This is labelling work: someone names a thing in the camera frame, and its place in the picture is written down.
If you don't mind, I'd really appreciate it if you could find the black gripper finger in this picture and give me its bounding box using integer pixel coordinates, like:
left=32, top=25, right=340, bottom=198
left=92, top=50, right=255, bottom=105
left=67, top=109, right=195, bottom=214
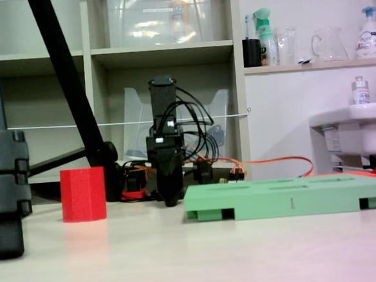
left=155, top=156, right=185, bottom=208
left=165, top=151, right=184, bottom=177

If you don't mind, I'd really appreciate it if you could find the red octagonal pillar block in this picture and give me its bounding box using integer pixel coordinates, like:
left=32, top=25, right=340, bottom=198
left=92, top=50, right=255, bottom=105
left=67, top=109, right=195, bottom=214
left=59, top=165, right=108, bottom=224

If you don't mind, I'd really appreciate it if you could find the black table clamp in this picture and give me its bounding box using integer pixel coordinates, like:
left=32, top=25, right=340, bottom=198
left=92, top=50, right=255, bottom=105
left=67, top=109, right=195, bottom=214
left=192, top=160, right=214, bottom=185

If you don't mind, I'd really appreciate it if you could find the clear plastic file tray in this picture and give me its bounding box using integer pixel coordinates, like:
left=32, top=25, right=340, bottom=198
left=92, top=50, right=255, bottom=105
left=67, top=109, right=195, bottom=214
left=118, top=80, right=234, bottom=167

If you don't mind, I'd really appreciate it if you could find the red base clamp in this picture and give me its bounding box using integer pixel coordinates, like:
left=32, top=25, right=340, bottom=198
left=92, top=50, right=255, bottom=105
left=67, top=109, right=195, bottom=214
left=120, top=188, right=147, bottom=202

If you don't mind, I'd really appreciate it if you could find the circuit board with connectors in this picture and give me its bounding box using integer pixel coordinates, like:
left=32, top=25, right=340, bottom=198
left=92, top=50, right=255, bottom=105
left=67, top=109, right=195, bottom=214
left=217, top=165, right=248, bottom=184

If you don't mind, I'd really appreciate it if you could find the beige shelf unit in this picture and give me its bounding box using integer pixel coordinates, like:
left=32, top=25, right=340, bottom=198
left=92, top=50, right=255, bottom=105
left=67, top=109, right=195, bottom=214
left=0, top=0, right=253, bottom=200

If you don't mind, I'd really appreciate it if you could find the green shape sorting board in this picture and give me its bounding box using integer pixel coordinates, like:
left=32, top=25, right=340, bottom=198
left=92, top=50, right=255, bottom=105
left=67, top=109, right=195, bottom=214
left=182, top=172, right=376, bottom=225

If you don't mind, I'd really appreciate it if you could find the black thin tripod brace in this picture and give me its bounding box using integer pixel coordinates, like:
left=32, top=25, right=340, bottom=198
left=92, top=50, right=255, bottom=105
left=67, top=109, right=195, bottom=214
left=27, top=147, right=91, bottom=177

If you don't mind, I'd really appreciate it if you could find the black slanted tripod leg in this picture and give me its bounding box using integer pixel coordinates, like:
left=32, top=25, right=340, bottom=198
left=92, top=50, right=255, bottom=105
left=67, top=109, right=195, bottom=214
left=26, top=0, right=122, bottom=207

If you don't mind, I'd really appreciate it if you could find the clear plastic storage box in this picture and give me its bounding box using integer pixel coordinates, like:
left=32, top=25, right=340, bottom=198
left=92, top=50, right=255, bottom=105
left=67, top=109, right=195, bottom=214
left=106, top=0, right=216, bottom=50

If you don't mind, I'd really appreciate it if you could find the black cup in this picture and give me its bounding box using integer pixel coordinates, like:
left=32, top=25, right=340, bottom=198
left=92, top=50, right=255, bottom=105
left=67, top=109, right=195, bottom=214
left=241, top=38, right=263, bottom=69

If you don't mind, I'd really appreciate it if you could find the blue white toothbrush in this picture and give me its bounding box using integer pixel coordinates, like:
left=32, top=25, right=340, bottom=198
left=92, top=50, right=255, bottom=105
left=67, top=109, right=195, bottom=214
left=243, top=14, right=251, bottom=41

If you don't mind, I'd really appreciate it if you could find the green spray bottle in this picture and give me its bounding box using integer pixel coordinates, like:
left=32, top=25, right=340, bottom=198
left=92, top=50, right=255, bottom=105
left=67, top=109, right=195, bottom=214
left=252, top=7, right=279, bottom=68

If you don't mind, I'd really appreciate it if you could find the clear measuring beaker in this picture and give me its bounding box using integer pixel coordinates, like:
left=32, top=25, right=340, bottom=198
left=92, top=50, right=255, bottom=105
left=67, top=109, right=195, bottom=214
left=272, top=26, right=299, bottom=66

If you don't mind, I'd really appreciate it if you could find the clear glass pitcher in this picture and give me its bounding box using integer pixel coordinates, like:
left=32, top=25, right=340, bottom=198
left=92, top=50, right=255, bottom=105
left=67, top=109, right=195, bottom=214
left=310, top=26, right=350, bottom=63

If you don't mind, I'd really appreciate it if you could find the white sink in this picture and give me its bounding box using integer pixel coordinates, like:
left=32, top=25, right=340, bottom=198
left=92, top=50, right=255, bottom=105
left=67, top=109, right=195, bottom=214
left=307, top=102, right=376, bottom=162

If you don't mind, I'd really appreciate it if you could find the small clear sanitizer bottle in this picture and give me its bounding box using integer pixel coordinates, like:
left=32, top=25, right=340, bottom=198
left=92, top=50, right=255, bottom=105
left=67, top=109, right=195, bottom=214
left=350, top=75, right=372, bottom=106

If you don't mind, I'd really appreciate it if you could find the white foam soap bottle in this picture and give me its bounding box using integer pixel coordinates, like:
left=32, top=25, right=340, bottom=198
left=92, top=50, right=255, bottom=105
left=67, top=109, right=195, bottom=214
left=352, top=6, right=376, bottom=60

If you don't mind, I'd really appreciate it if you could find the thin black arm wire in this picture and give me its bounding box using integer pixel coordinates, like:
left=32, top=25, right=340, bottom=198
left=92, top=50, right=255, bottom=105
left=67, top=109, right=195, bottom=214
left=161, top=84, right=221, bottom=164

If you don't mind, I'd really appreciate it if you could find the white cord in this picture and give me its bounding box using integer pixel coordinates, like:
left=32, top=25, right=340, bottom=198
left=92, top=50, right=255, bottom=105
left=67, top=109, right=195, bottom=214
left=6, top=107, right=252, bottom=134

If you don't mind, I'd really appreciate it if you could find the orange flat cable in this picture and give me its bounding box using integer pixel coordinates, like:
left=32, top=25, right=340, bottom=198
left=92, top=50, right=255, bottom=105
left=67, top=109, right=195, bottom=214
left=189, top=150, right=314, bottom=185

